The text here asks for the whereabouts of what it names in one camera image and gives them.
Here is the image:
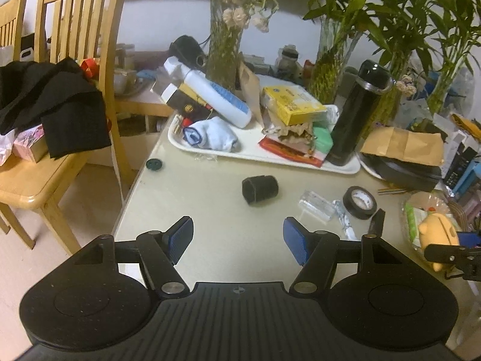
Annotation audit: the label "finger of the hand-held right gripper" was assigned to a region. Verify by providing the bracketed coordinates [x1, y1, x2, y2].
[456, 232, 481, 247]
[424, 244, 481, 281]

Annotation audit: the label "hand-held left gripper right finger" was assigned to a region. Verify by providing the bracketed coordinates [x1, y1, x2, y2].
[283, 217, 401, 298]

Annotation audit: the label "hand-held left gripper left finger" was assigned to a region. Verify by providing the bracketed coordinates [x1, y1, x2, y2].
[88, 216, 194, 298]

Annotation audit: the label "yellow plush toy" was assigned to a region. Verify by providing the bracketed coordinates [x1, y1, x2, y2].
[418, 212, 461, 271]

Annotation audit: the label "clear acrylic block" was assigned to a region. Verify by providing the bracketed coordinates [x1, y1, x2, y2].
[299, 190, 337, 222]

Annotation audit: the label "black fabric cylinder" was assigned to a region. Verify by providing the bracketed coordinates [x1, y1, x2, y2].
[241, 175, 280, 207]

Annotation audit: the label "black tape roll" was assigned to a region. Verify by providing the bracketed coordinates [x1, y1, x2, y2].
[343, 186, 377, 221]

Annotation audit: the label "green white packet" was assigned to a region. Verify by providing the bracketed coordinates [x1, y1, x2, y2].
[405, 205, 423, 243]

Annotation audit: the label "crumpled foil wrapper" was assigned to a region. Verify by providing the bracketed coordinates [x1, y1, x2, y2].
[332, 200, 357, 241]

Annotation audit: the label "blue carton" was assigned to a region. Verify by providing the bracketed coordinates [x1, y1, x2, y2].
[453, 158, 481, 200]

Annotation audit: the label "black carton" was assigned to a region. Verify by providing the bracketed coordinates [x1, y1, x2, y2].
[443, 147, 478, 189]

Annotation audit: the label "black flat case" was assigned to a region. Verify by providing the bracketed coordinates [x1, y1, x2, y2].
[361, 154, 443, 192]

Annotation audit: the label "red flat packet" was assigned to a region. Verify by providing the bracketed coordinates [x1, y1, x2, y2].
[259, 137, 324, 168]

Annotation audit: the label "white tray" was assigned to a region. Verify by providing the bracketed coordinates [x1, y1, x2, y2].
[167, 104, 361, 174]

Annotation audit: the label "green box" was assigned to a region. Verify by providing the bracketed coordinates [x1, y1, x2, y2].
[312, 126, 334, 153]

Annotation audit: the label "light blue sock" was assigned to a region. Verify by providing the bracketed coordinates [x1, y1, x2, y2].
[182, 116, 240, 153]

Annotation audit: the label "crumpled brown paper bag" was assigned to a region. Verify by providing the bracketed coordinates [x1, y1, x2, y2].
[263, 118, 316, 145]

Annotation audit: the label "yellow black package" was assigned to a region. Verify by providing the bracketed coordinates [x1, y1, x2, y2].
[451, 113, 481, 140]

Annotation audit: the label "brown envelope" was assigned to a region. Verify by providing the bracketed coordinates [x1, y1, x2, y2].
[360, 125, 445, 166]

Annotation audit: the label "black gold box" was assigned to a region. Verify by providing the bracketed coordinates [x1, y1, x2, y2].
[161, 83, 216, 117]

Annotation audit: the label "black thermos bottle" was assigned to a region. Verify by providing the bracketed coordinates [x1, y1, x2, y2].
[325, 59, 393, 167]

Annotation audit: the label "wooden side table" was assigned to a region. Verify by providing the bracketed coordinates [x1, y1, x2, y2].
[113, 43, 177, 132]

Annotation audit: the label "yellow box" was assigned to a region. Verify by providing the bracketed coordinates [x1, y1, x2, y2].
[261, 85, 327, 125]

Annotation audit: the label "white lotion bottle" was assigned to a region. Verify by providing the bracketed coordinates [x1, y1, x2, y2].
[163, 56, 252, 128]

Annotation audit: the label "glass vase bamboo plant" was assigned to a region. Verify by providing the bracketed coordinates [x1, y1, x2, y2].
[301, 0, 376, 100]
[376, 0, 452, 121]
[428, 0, 481, 115]

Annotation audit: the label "tall kraft paper pouch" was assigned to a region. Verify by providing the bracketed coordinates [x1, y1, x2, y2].
[237, 60, 265, 128]

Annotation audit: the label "ceramic cup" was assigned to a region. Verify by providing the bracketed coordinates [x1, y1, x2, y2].
[113, 69, 138, 94]

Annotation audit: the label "wooden chair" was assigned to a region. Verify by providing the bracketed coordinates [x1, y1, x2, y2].
[0, 0, 29, 234]
[0, 0, 132, 256]

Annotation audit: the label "black cloth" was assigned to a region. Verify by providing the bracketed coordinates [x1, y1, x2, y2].
[0, 57, 111, 159]

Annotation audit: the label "pink packet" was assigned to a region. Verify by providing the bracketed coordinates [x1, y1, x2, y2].
[13, 125, 49, 163]

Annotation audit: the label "dark glass jar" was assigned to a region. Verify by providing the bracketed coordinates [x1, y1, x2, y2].
[276, 44, 301, 78]

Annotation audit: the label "glass vase dried flowers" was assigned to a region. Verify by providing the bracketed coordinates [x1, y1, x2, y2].
[205, 0, 271, 91]

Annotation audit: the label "black round device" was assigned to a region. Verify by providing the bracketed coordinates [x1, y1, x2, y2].
[169, 35, 208, 72]

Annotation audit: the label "red gift packet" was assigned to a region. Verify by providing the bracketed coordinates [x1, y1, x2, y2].
[81, 58, 100, 79]

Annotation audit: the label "white printed plastic bag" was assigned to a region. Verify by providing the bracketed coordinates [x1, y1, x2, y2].
[0, 128, 17, 166]

